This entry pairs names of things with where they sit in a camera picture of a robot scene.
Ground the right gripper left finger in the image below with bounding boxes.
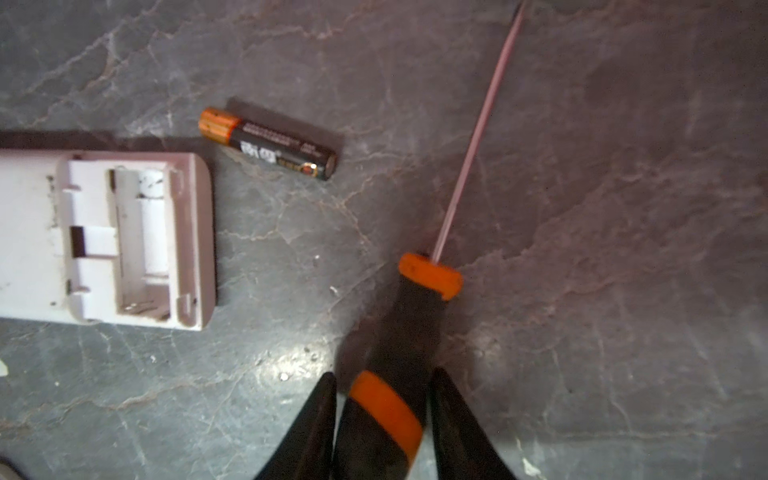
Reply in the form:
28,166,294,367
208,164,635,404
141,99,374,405
256,372,337,480

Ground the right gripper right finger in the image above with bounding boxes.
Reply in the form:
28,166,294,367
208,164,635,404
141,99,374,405
429,367,517,480

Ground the orange black screwdriver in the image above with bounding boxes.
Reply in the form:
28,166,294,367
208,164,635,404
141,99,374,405
331,2,526,479

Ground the long white remote control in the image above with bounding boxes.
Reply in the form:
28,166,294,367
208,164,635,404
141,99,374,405
1,149,216,331

